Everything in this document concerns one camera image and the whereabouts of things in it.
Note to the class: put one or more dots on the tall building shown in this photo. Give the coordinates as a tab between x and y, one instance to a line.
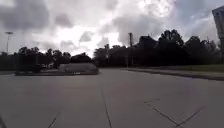
220	23

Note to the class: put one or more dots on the dark pole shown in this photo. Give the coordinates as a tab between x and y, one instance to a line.
130	45

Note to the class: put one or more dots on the tall lamp pole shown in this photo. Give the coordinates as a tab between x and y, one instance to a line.
7	43

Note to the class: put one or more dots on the grey kerb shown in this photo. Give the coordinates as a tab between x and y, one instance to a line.
186	74

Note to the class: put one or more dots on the row of dark trees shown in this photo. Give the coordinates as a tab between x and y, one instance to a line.
170	50

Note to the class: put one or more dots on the low grey wall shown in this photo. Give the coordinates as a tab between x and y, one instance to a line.
78	68

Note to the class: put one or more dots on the grass strip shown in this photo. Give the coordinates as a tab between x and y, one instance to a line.
200	68

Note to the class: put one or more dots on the grey paved plaza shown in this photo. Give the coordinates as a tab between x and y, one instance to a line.
113	100

